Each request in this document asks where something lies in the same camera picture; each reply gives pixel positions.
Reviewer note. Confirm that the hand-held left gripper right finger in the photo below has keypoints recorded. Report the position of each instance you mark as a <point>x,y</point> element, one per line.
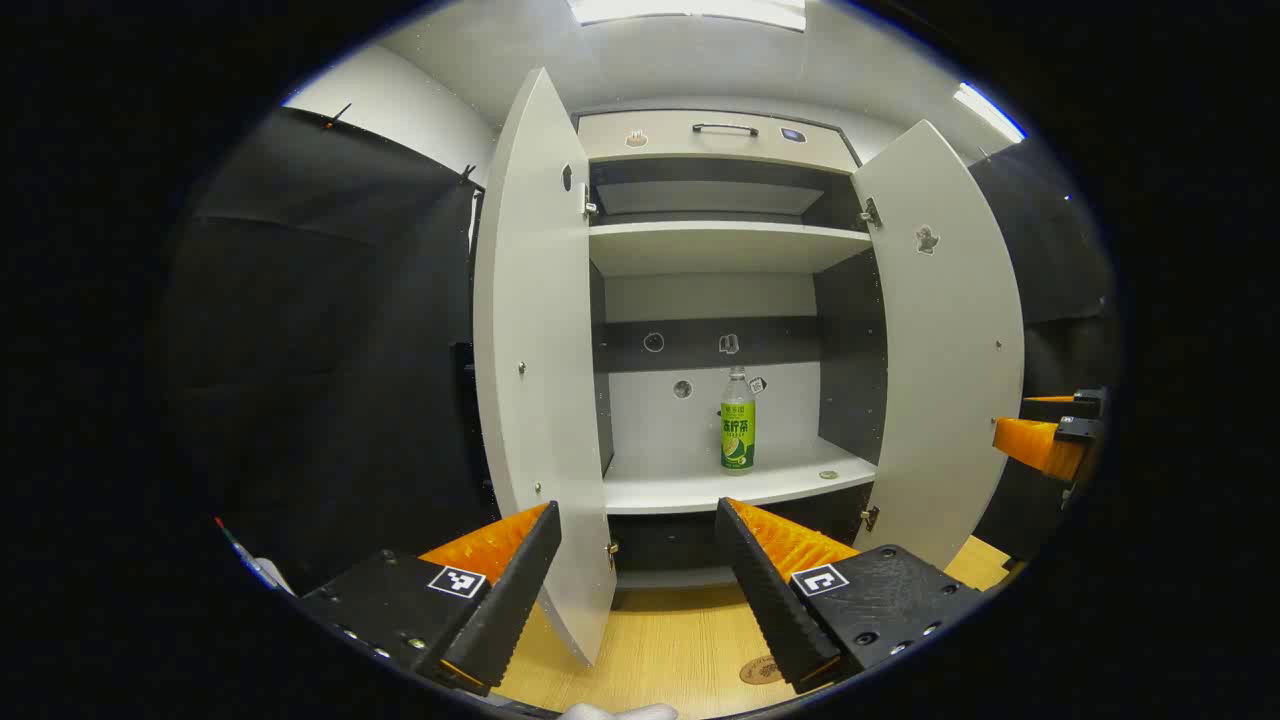
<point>765,590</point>

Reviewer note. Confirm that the black backdrop cloth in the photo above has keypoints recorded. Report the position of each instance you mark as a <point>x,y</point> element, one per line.
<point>330,350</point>

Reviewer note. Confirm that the ceiling light panel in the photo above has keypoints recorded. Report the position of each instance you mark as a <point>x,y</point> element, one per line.
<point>988,112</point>
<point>690,10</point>

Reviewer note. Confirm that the grey cabinet door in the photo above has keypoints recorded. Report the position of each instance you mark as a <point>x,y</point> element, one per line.
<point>540,350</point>
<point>950,380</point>

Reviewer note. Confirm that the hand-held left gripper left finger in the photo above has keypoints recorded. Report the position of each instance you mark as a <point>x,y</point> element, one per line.
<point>520,590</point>

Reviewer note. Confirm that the grey cabinet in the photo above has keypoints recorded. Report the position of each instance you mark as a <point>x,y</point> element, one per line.
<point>720,245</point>

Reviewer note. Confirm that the grey cabinet drawer front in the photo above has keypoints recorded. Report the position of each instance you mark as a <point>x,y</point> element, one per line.
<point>670,140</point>

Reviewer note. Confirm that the green label bottle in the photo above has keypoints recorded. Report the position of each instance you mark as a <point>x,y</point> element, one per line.
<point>738,440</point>

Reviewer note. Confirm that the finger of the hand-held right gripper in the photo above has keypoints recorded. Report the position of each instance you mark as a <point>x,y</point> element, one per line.
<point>1078,430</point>
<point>1085,403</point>

